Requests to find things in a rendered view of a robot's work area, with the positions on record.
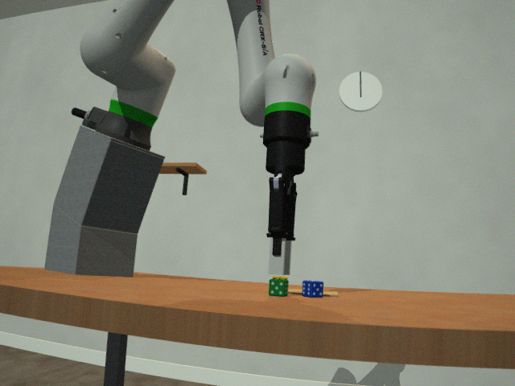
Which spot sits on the blue die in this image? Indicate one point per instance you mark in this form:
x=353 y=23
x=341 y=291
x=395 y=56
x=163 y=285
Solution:
x=313 y=289

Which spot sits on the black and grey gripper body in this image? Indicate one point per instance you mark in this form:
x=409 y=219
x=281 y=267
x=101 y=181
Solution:
x=286 y=158

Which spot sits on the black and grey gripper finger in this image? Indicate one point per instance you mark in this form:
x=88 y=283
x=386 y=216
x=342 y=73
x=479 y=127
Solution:
x=290 y=223
x=277 y=223

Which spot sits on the green die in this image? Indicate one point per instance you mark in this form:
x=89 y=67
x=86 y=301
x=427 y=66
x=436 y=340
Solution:
x=278 y=287

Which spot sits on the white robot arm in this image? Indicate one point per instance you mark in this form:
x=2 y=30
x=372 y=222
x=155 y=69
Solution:
x=275 y=93

